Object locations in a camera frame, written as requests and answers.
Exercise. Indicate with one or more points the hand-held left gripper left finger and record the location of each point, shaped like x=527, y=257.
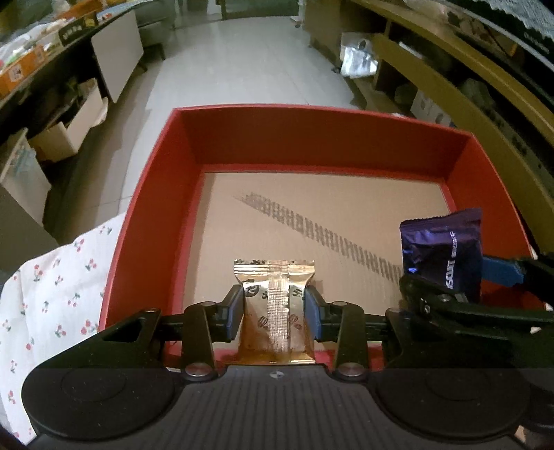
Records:
x=236, y=312

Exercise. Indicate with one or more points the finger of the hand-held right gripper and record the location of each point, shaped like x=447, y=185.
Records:
x=446, y=303
x=502, y=270

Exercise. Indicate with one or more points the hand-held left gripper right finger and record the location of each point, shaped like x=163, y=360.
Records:
x=312, y=315

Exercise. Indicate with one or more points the gold foil snack packet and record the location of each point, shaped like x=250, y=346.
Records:
x=277, y=303

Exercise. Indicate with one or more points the purple snack packet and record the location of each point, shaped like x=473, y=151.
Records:
x=441, y=246

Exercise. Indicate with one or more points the red cardboard box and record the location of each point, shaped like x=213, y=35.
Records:
x=173, y=194

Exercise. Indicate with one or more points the white appliance box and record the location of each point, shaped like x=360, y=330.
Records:
x=428, y=108

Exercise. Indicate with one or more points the cherry-print white cloth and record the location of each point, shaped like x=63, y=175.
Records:
x=52, y=281

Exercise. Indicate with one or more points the wooden shelf unit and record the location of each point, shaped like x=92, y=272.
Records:
x=433, y=65

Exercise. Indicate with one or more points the white cardboard box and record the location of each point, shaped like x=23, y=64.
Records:
x=69, y=125

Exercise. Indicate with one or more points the white storage bin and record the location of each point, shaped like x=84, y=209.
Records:
x=21, y=173

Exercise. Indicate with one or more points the dark side table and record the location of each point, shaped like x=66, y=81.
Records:
x=65, y=65

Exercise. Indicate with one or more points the grey sofa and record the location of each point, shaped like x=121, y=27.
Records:
x=156, y=21

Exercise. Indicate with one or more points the black box with yellow print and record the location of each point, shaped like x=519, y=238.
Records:
x=78, y=26

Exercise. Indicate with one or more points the orange flat box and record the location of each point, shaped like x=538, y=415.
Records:
x=19, y=65

